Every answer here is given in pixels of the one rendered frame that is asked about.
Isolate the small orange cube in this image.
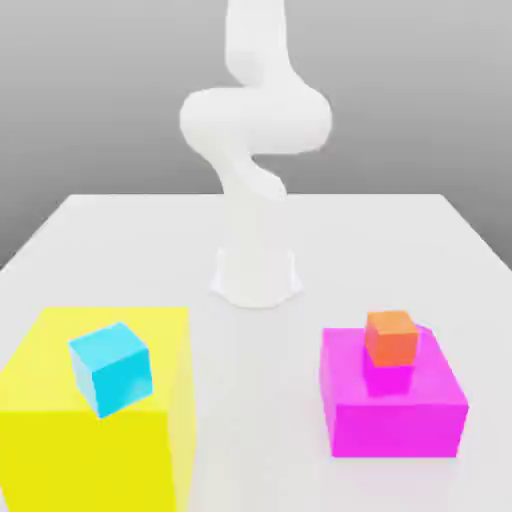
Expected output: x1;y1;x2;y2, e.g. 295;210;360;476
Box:
364;309;420;368

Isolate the small cyan cube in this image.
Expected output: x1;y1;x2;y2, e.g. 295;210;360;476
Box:
67;320;155;420

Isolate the large magenta box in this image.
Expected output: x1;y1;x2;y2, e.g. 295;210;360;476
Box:
318;324;470;459

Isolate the large yellow box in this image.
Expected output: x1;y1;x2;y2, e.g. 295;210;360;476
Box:
0;306;198;512

